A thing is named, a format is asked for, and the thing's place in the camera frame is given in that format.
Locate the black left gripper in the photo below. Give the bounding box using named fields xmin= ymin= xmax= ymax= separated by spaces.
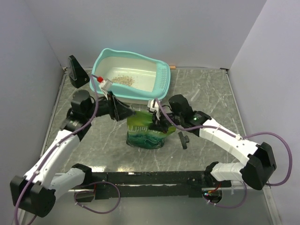
xmin=84 ymin=90 xmax=136 ymax=121

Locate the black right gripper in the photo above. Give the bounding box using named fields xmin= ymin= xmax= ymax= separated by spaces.
xmin=149 ymin=107 xmax=183 ymax=134

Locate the black bag clip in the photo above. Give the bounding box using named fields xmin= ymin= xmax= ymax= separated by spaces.
xmin=178 ymin=132 xmax=189 ymax=150

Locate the green litter bag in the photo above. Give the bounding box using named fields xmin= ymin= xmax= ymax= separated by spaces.
xmin=126 ymin=111 xmax=176 ymax=150

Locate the clear plastic scoop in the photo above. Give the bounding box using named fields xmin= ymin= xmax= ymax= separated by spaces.
xmin=190 ymin=89 xmax=200 ymax=102

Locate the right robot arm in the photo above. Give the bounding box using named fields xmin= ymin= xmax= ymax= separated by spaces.
xmin=148 ymin=94 xmax=277 ymax=190

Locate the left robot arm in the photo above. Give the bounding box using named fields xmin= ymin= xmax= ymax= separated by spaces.
xmin=10 ymin=90 xmax=135 ymax=218

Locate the pile of beige litter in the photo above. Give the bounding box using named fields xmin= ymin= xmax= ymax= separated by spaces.
xmin=112 ymin=75 xmax=135 ymax=86

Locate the teal and white litter box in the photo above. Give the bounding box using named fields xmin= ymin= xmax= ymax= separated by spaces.
xmin=91 ymin=48 xmax=171 ymax=105

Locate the black triangular stand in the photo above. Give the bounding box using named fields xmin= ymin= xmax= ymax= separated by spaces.
xmin=68 ymin=55 xmax=90 ymax=89

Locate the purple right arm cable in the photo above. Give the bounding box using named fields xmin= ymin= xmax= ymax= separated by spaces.
xmin=153 ymin=98 xmax=293 ymax=187

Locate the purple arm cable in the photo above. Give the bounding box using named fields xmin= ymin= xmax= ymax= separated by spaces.
xmin=13 ymin=74 xmax=104 ymax=225
xmin=153 ymin=98 xmax=293 ymax=187

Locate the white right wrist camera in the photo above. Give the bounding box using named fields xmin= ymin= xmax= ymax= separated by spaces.
xmin=147 ymin=99 xmax=160 ymax=120

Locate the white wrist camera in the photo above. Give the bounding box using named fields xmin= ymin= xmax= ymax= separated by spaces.
xmin=97 ymin=77 xmax=113 ymax=99
xmin=147 ymin=99 xmax=160 ymax=120

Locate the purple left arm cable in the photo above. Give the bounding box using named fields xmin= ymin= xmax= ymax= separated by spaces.
xmin=13 ymin=74 xmax=104 ymax=225

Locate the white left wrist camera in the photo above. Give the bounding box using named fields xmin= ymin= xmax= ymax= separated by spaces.
xmin=97 ymin=77 xmax=113 ymax=99

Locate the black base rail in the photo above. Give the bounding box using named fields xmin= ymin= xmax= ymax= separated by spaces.
xmin=77 ymin=171 xmax=231 ymax=200

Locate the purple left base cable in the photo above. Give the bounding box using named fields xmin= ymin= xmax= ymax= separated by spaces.
xmin=74 ymin=179 xmax=123 ymax=214

